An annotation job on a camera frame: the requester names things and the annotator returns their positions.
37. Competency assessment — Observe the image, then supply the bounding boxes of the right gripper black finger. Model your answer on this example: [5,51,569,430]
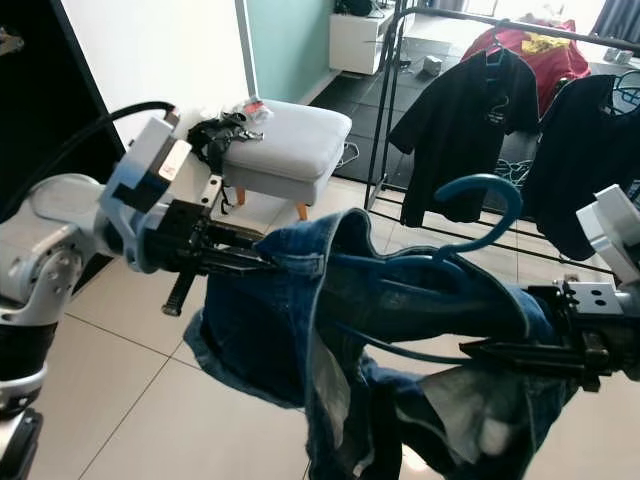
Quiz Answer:
[510,360,611,391]
[460,342,601,361]

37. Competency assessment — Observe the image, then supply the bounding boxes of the blue denim jeans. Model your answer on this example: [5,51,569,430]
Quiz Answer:
[185,208,576,480]

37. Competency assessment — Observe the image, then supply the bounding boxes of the clear plastic bag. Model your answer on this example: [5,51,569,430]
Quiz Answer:
[235,98,276,121]

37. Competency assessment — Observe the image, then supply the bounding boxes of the navy blue shirt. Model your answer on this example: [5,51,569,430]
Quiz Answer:
[520,72,640,261]

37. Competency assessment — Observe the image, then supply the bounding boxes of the black metal clothes rack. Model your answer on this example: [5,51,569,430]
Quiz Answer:
[365,0,640,271]

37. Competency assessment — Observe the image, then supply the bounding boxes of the tall black cabinet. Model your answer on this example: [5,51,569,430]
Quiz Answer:
[0,0,136,221]

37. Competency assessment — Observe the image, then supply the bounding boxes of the white low cabinet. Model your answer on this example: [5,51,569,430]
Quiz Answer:
[328,8,396,76]

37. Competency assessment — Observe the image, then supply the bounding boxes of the black short-sleeved shirt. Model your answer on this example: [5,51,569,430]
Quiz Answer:
[388,48,541,229]

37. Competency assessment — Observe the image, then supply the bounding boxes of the yellow cloth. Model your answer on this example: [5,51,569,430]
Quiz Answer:
[520,33,571,54]

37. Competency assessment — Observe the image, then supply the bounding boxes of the grey curtain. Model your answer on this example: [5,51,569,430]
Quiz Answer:
[590,0,640,36]

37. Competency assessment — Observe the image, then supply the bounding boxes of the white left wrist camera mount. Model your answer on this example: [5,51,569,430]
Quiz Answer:
[105,115,193,276]

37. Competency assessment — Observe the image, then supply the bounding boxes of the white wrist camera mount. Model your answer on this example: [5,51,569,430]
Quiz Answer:
[105,115,193,276]
[575,185,640,286]

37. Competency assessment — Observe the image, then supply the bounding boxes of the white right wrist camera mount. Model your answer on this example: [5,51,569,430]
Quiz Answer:
[575,185,640,286]

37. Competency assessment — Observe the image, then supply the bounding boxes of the black bag with straps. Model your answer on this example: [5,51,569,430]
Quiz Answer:
[185,110,251,216]

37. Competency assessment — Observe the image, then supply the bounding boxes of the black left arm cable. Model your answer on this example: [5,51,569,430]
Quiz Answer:
[0,100,181,221]

